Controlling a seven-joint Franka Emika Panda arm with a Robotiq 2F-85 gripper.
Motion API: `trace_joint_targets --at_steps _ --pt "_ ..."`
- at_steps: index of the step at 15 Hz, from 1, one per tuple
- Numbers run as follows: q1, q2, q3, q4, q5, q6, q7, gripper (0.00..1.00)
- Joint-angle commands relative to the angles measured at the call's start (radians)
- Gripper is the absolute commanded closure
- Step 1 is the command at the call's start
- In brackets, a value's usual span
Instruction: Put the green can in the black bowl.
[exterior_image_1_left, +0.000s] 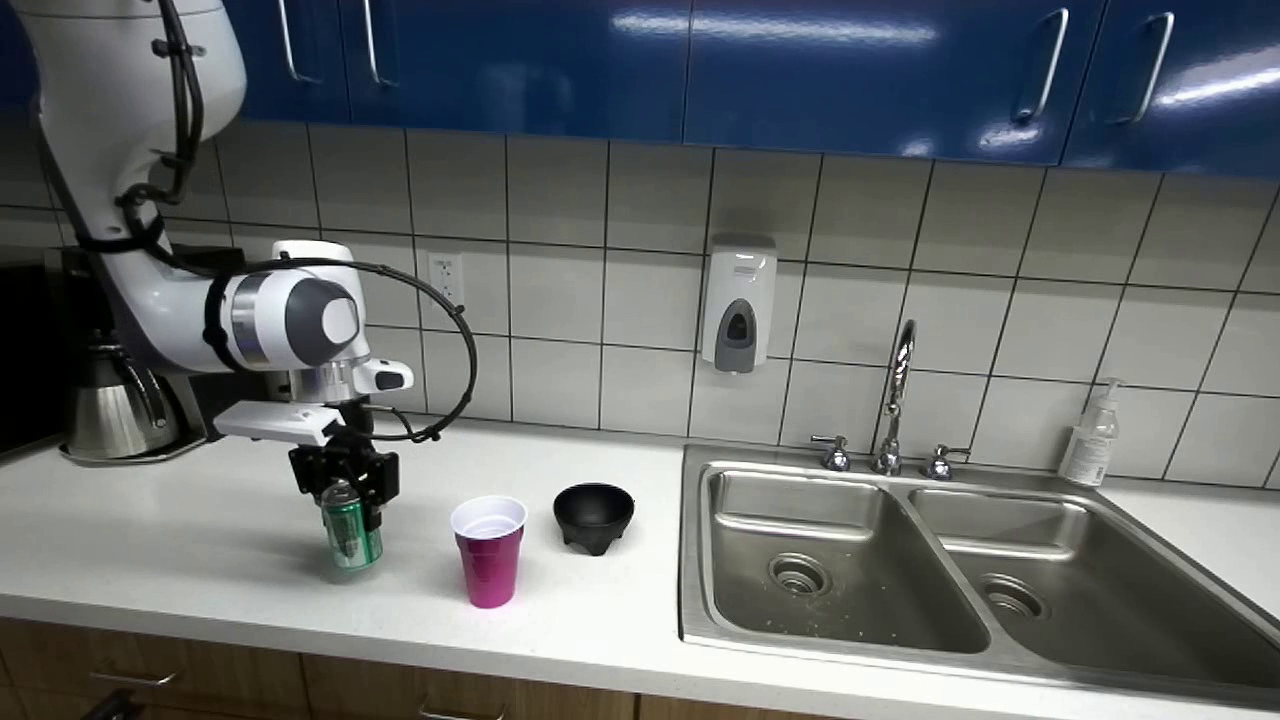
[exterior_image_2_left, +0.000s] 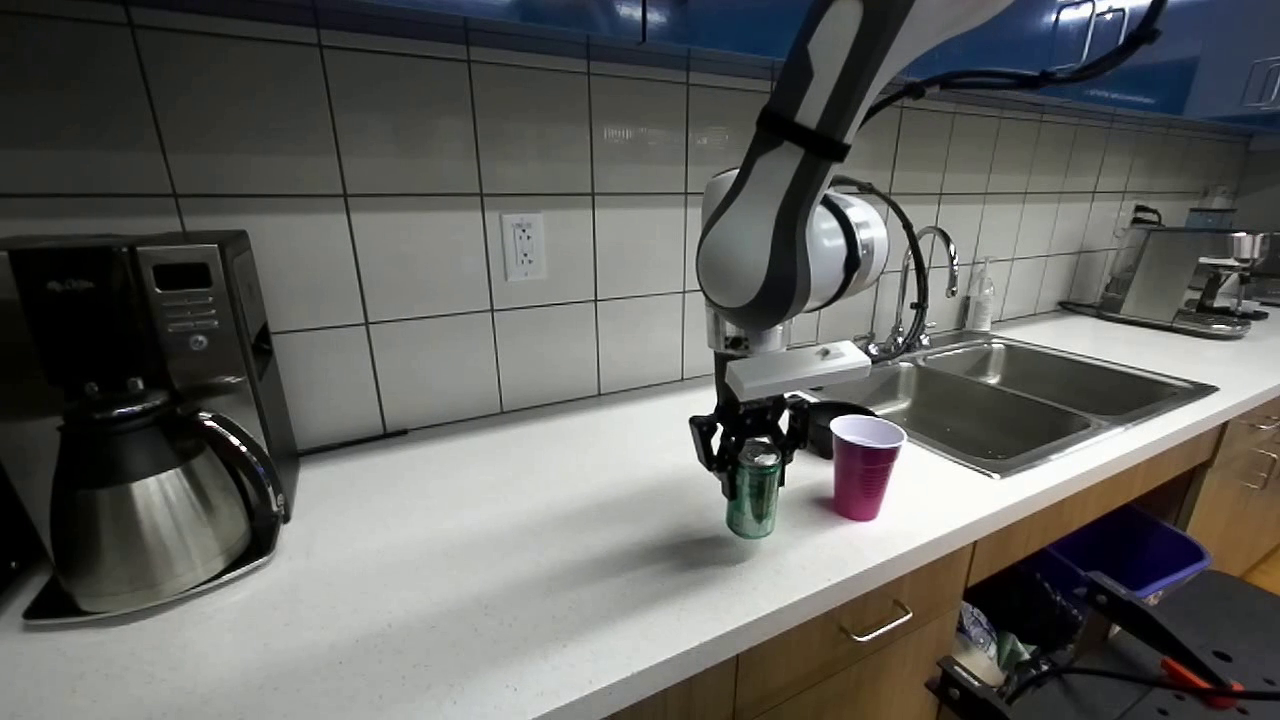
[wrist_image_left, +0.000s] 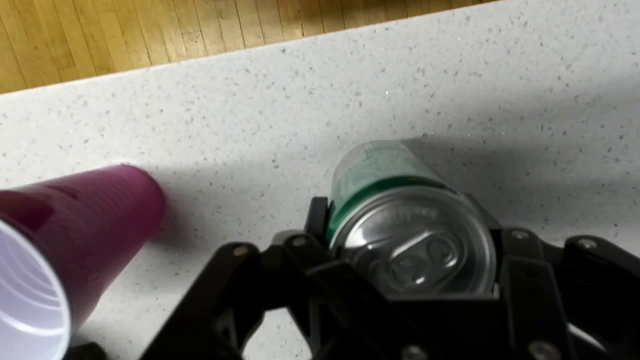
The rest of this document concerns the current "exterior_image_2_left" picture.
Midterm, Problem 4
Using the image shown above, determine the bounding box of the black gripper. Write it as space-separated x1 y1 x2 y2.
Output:
683 354 817 510

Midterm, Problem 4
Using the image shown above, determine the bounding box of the green soda can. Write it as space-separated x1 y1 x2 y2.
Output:
722 435 788 546

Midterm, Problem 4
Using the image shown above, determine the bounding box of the pink plastic cup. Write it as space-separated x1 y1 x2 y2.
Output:
829 412 912 523

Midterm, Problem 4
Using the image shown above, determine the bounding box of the wooden lower cabinet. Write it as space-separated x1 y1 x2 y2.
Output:
606 395 1280 720

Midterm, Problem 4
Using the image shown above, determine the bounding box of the chrome sink faucet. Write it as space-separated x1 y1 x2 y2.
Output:
907 222 964 360

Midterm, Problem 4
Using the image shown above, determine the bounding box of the stainless steel double sink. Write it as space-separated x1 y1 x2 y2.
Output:
856 332 1223 486

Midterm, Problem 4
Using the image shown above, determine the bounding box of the blue plastic bin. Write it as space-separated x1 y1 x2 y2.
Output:
1043 506 1218 614

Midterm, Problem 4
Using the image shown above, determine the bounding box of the silver espresso machine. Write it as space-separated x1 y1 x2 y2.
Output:
1092 201 1280 346

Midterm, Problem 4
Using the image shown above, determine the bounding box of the blue upper cabinet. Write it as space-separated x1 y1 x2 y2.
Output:
0 0 1280 141

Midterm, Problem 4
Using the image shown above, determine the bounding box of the black equipment cart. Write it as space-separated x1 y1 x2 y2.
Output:
929 565 1280 720

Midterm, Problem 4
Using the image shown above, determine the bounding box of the red tool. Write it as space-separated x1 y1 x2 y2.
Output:
1152 654 1250 712

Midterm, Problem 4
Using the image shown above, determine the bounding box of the black coffee maker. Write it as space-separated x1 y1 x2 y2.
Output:
0 230 305 633

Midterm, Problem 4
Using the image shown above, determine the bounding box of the steel coffee carafe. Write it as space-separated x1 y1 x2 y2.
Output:
46 386 288 620

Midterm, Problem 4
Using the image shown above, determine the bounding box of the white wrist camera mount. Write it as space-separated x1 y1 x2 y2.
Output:
722 338 879 404

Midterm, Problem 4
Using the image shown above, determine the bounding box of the silver drawer handle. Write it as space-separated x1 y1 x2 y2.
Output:
843 602 920 654

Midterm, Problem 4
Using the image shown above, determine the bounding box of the white wall outlet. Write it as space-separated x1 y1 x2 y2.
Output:
501 214 554 290

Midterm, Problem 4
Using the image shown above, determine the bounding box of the silver upper cabinet handle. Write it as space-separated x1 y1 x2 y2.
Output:
1069 0 1132 81

